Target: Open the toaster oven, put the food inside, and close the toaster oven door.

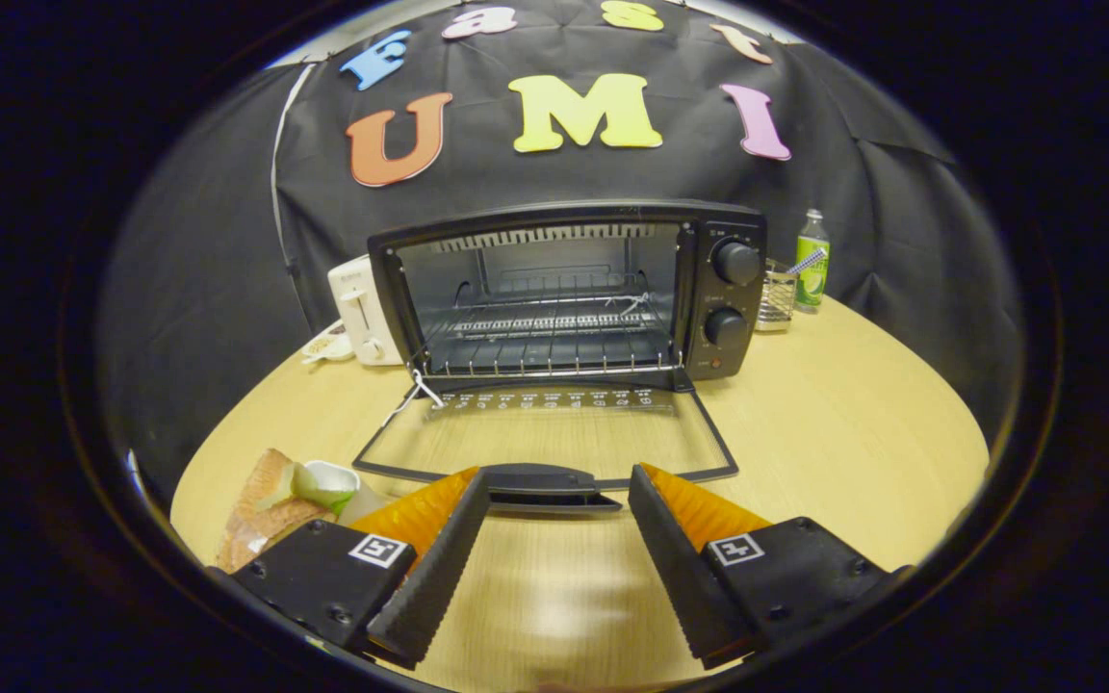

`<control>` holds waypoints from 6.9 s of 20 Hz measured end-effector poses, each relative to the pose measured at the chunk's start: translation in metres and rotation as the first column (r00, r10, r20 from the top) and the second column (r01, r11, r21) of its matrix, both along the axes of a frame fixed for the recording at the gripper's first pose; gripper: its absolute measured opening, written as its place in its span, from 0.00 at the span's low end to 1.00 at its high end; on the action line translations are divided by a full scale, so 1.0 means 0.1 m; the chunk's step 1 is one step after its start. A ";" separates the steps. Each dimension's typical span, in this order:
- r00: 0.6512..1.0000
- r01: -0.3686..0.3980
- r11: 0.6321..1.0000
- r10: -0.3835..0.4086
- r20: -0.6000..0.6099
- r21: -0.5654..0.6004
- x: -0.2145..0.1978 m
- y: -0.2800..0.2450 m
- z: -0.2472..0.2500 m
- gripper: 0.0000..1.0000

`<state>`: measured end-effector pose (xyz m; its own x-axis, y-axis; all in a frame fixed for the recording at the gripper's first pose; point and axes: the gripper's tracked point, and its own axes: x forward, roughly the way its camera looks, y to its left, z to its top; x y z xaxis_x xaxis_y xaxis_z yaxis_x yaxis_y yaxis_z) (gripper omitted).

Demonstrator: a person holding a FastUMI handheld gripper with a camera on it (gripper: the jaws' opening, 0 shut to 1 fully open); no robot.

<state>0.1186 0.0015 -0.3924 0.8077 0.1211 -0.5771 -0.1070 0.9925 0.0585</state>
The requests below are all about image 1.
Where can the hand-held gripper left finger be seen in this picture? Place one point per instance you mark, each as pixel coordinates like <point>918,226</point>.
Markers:
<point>434,577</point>

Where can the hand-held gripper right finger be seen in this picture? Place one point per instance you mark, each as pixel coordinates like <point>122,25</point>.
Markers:
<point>684,577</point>

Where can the white bread sandwich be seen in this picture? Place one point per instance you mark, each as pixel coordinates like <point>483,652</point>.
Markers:
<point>261,510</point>

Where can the black toaster oven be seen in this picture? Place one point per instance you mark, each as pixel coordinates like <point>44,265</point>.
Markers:
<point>742,294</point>

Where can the white pop-up toaster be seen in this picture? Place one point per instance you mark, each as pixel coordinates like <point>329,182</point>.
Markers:
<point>357,308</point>

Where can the green label plastic bottle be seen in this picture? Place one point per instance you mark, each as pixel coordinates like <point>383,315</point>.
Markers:
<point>812,284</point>

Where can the striped stick utensil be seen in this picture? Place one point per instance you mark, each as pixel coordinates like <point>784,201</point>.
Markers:
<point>808,261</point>

